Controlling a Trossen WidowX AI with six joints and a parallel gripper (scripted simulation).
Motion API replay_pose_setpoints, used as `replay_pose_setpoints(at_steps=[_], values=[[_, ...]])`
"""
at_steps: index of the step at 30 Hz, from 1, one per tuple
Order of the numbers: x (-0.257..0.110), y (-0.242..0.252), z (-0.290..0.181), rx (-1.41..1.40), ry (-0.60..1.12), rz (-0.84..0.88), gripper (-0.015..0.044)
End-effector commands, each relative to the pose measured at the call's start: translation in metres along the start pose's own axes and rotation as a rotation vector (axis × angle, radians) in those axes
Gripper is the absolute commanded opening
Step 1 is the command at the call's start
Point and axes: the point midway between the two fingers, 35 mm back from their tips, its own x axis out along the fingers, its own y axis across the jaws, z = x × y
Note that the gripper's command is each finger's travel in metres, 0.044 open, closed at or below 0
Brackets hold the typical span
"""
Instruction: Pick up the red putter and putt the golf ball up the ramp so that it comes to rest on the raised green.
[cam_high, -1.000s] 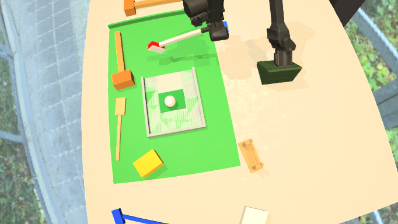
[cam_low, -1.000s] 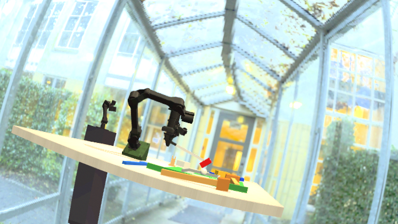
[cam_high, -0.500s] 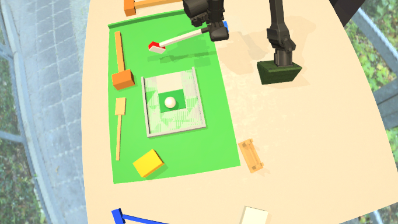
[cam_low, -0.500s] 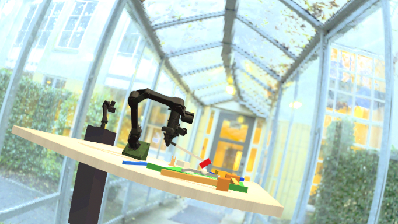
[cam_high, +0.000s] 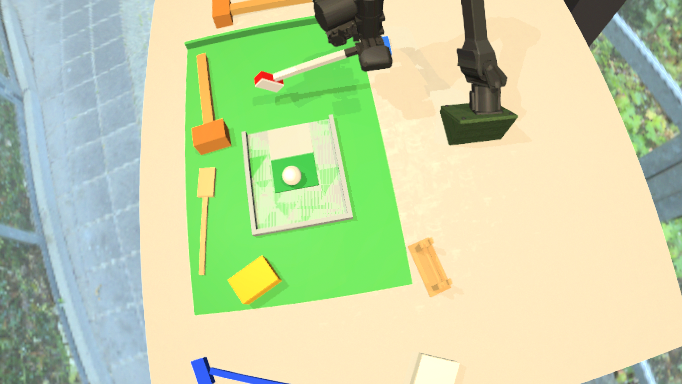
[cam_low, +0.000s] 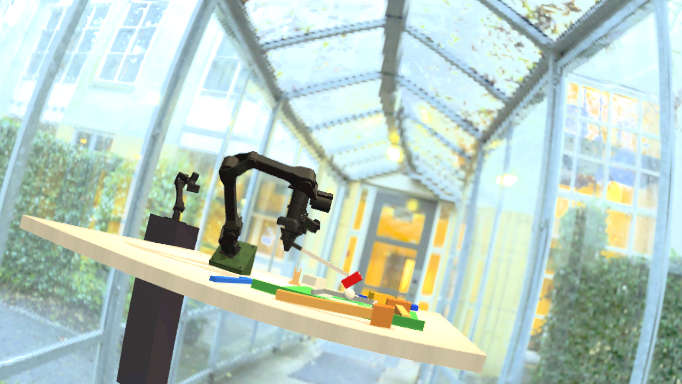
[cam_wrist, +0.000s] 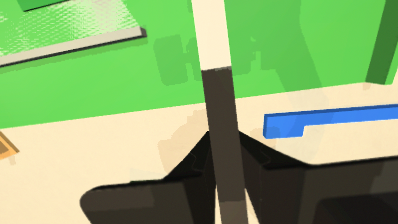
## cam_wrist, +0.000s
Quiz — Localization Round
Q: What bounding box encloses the green flat mat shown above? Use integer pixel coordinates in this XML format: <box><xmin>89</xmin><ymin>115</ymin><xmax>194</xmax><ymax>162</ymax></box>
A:
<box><xmin>0</xmin><ymin>0</ymin><xmax>385</xmax><ymax>129</ymax></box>

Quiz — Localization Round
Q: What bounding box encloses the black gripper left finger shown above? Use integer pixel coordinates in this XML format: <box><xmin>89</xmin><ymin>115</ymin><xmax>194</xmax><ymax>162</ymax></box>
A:
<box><xmin>79</xmin><ymin>131</ymin><xmax>216</xmax><ymax>224</ymax></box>

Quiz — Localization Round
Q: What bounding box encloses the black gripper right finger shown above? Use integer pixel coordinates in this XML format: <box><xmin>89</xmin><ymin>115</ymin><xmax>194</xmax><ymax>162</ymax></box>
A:
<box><xmin>239</xmin><ymin>131</ymin><xmax>398</xmax><ymax>224</ymax></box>

